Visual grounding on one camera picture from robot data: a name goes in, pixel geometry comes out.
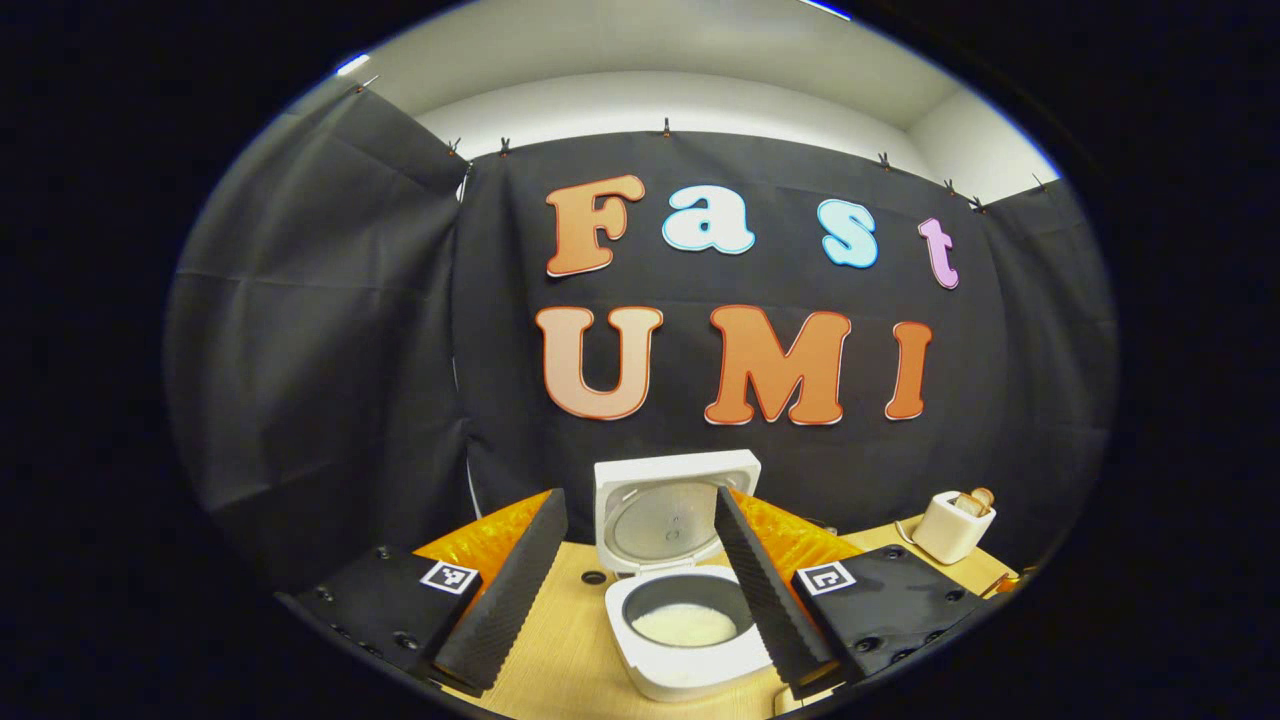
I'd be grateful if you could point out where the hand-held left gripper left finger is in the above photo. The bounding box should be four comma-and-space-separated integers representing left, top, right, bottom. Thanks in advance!
298, 487, 571, 696

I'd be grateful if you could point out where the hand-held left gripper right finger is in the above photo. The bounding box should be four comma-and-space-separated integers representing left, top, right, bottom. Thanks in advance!
712, 485, 986, 701

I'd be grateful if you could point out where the white rice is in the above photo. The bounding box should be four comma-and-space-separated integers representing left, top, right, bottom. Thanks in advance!
630, 603, 739, 648

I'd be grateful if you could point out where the white rice cooker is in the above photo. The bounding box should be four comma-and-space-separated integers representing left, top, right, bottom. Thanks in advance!
594, 449, 776, 702

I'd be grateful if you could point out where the white toaster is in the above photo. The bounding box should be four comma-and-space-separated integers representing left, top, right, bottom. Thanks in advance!
912, 490, 998, 566

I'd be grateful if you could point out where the black backdrop cloth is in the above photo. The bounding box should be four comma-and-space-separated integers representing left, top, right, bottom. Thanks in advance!
165, 85, 1119, 591

